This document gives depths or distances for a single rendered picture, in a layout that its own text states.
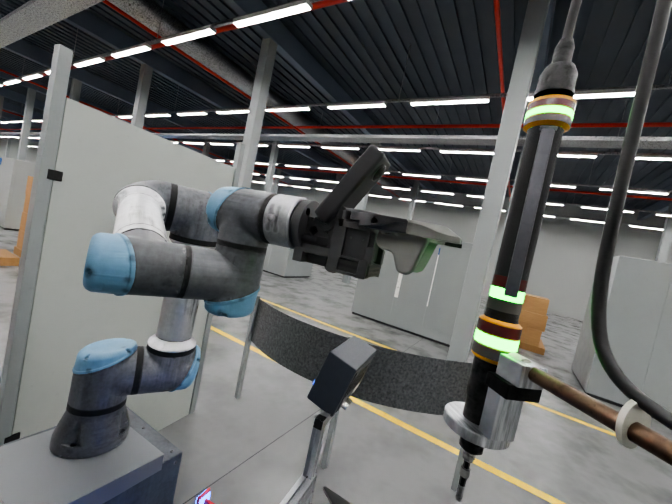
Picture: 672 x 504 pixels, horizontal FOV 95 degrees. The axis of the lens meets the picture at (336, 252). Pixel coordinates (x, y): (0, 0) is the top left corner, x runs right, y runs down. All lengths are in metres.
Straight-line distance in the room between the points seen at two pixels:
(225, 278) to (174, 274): 0.06
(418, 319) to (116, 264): 6.36
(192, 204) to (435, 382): 2.04
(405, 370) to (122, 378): 1.81
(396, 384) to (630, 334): 4.72
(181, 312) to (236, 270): 0.44
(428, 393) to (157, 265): 2.20
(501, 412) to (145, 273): 0.42
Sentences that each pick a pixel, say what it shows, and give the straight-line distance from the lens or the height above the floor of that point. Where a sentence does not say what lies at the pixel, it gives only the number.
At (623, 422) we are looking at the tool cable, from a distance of 0.31.
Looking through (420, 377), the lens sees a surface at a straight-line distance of 2.39.
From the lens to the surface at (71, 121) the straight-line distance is 1.94.
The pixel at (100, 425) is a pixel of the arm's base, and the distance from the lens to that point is 0.97.
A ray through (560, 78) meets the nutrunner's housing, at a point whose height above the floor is 1.84.
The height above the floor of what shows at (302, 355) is 0.70.
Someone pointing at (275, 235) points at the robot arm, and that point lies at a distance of 0.43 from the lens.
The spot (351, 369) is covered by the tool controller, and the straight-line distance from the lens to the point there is 1.07.
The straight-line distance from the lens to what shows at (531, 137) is 0.41.
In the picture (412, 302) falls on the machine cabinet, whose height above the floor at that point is 0.64.
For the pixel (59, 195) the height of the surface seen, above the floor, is 1.56.
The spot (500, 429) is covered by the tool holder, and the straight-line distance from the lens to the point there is 0.39.
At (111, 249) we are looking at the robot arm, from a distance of 0.45.
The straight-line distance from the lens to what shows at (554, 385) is 0.34.
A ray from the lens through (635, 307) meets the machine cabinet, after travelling 6.49.
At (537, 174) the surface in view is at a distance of 0.38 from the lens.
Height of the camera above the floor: 1.63
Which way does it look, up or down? 3 degrees down
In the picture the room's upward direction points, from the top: 12 degrees clockwise
